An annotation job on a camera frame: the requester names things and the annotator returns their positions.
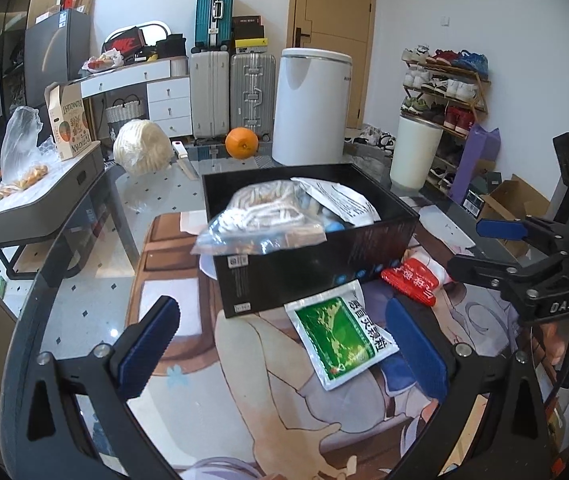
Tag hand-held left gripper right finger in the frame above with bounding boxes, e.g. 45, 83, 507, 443
386, 297, 550, 480

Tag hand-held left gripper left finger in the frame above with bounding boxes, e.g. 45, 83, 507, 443
24, 296, 180, 480

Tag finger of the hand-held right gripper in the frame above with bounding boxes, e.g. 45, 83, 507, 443
447, 254, 550, 291
475, 216, 568, 251

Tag red and white packet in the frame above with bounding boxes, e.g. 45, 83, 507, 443
381, 252, 458, 308

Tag green sachet packet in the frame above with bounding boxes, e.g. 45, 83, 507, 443
283, 280, 399, 392

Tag black cardboard box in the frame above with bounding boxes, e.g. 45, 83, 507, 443
200, 162, 420, 319

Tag white printed packet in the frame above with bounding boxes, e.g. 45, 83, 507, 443
292, 177, 381, 227

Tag clear bag of white cables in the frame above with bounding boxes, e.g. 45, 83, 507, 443
194, 180, 328, 257

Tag open cardboard box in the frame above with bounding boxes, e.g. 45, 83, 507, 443
465, 174, 550, 261

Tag purple bag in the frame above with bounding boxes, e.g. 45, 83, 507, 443
451, 125, 501, 206

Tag white waste bin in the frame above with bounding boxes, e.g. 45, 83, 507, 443
389, 115, 444, 190

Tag printed desk mat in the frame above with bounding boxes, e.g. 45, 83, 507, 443
129, 195, 569, 480

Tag shoe rack with shoes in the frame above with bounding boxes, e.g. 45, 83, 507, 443
399, 45, 493, 196

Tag grey side table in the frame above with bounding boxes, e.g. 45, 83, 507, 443
0, 137, 110, 281

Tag white round wrapped bundle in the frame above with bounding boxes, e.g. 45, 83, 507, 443
113, 119, 171, 176

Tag orange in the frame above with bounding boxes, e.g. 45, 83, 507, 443
224, 127, 259, 160

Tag white electric kettle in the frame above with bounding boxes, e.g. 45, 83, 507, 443
271, 47, 354, 166

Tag woven basket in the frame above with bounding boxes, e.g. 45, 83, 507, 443
104, 100, 146, 138

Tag clear plastic snack bag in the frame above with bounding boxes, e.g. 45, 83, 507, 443
0, 106, 60, 201

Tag cardboard fruit box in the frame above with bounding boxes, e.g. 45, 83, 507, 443
44, 82, 90, 162

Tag white desk with drawers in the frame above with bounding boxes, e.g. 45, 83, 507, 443
80, 57, 192, 138

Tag white suitcase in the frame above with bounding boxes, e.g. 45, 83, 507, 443
188, 50, 230, 138

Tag wooden door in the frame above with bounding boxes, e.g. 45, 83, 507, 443
287, 0, 378, 128

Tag silver suitcase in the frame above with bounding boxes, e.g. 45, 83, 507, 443
229, 51, 278, 142

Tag snack bag on desk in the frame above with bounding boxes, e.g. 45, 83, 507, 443
82, 55, 125, 74

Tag black bag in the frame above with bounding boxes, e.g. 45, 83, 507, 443
156, 34, 186, 58

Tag red shoe box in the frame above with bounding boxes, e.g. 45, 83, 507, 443
102, 27, 145, 63

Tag grey fridge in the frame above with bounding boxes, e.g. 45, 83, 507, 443
24, 9, 91, 108

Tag stack of dark boxes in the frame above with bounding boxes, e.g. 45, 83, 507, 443
231, 15, 269, 53

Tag teal suitcase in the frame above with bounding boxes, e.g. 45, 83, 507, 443
194, 0, 235, 52

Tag dark glass wardrobe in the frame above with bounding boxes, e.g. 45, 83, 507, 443
0, 0, 62, 111

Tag white handled knife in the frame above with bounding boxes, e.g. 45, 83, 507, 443
172, 141, 199, 181

